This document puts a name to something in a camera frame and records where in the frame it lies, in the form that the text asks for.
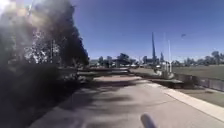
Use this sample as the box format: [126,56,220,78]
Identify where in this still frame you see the white goal posts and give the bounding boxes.
[162,32,173,74]

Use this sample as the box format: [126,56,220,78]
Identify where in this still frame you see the distant row of trees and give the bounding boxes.
[89,50,224,67]

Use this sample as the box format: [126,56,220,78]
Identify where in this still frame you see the grey paved path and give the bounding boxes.
[28,73,224,128]

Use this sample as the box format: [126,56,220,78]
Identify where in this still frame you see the tall dark slender tree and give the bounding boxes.
[150,31,157,65]

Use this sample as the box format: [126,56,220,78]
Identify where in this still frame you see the robot's own part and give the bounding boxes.
[140,113,158,128]

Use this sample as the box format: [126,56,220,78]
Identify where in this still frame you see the row of dark trees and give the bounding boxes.
[0,0,90,128]

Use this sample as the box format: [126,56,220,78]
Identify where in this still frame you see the green grass field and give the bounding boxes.
[129,64,224,81]

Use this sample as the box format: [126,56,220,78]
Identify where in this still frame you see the pale concrete kerb strip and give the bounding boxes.
[146,81,224,122]

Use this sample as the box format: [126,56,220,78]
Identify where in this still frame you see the metal fence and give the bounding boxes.
[173,73,224,92]

